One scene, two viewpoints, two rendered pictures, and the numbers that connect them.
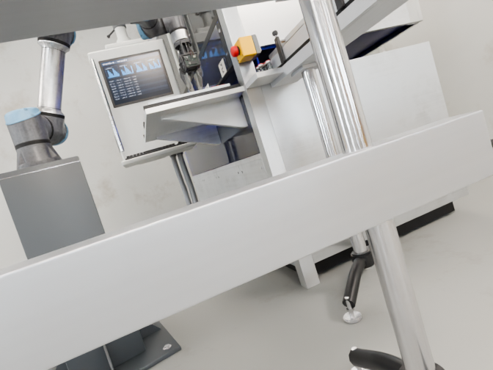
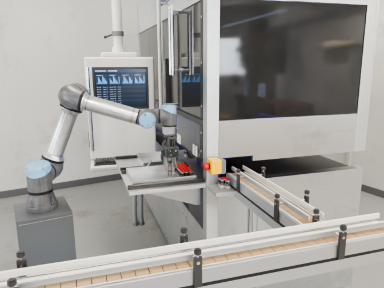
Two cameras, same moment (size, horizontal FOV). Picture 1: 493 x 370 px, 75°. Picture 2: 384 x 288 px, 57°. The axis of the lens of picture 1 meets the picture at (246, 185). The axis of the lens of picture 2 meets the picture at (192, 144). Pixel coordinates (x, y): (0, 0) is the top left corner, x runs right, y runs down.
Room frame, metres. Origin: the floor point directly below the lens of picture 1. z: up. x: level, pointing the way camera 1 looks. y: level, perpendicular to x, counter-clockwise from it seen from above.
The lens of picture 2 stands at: (-0.46, -0.04, 1.48)
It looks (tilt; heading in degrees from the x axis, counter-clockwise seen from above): 12 degrees down; 0
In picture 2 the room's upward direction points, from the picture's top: straight up
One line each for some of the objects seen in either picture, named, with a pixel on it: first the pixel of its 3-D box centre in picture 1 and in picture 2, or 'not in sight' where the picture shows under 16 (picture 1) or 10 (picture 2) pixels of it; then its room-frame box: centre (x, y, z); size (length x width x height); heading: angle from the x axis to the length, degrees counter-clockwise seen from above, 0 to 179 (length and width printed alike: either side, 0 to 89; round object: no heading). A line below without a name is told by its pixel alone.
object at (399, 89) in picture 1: (280, 170); (220, 190); (2.45, -0.28, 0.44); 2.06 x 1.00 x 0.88; 17
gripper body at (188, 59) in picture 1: (187, 56); (170, 146); (1.38, 0.08, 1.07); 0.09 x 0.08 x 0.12; 17
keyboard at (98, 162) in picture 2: (158, 150); (122, 159); (2.07, 0.47, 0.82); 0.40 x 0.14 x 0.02; 105
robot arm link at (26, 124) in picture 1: (27, 126); (39, 175); (1.24, 0.72, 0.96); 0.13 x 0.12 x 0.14; 2
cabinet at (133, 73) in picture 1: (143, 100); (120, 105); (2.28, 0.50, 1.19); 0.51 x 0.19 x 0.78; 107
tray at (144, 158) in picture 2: not in sight; (166, 158); (1.79, 0.13, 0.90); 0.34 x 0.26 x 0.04; 107
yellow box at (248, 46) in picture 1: (246, 48); (215, 165); (1.27, -0.16, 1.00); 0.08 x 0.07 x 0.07; 107
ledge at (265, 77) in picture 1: (267, 77); (224, 189); (1.26, -0.20, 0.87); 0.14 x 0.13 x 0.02; 107
